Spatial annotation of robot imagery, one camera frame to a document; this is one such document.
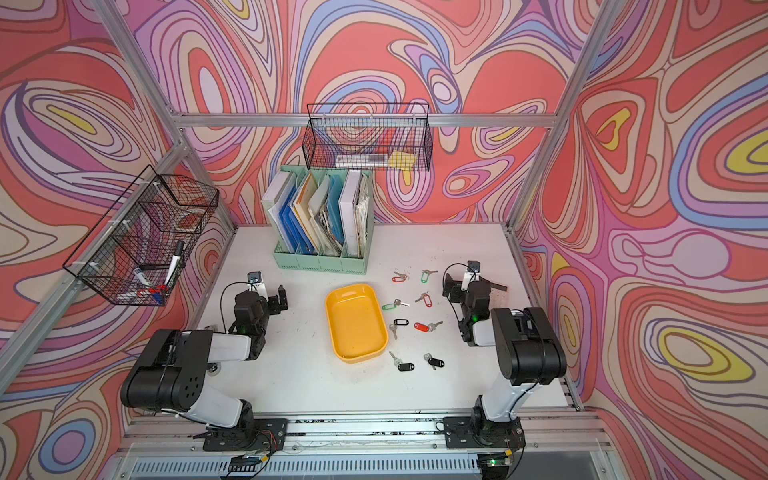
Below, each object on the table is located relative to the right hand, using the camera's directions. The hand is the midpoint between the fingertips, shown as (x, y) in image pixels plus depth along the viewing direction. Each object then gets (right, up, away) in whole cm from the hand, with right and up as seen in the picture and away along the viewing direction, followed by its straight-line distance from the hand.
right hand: (464, 281), depth 96 cm
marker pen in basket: (-75, +7, -27) cm, 80 cm away
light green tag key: (-12, +1, +8) cm, 14 cm away
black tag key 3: (-11, -23, -10) cm, 27 cm away
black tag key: (-22, -12, -3) cm, 25 cm away
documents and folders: (-44, +20, -2) cm, 49 cm away
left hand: (-63, -2, -3) cm, 63 cm away
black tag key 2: (-21, -23, -12) cm, 33 cm away
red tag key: (-21, 0, +8) cm, 22 cm away
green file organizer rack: (-44, +6, +6) cm, 44 cm away
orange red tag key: (-13, -14, -4) cm, 20 cm away
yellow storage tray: (-35, -12, -5) cm, 37 cm away
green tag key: (-23, -8, 0) cm, 24 cm away
